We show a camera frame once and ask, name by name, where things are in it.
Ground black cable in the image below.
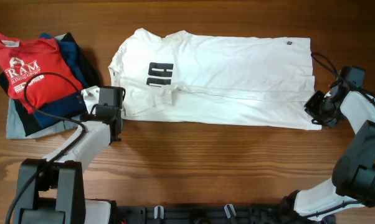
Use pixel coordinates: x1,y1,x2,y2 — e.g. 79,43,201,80
310,52,375,218
5,72,126,224

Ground red folded printed t-shirt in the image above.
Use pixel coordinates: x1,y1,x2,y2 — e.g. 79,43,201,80
0,33,82,113

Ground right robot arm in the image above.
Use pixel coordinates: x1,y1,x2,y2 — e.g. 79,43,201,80
290,65,375,223

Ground left black cable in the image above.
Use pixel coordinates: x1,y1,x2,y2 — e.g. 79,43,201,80
5,72,126,224

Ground grey folded shirt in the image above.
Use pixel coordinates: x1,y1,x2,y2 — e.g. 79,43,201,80
5,33,82,140

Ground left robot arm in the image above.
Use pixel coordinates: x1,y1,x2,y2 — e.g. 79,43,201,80
6,86,125,224

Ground navy blue folded shirt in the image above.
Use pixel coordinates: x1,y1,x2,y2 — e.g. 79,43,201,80
33,32,102,128

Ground white t-shirt black print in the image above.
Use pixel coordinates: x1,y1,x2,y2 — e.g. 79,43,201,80
108,29,320,130

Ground black folded shirt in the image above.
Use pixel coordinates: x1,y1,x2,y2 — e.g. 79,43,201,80
0,32,102,139

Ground right black cable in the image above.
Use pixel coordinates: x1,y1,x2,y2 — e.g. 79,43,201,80
310,52,375,218

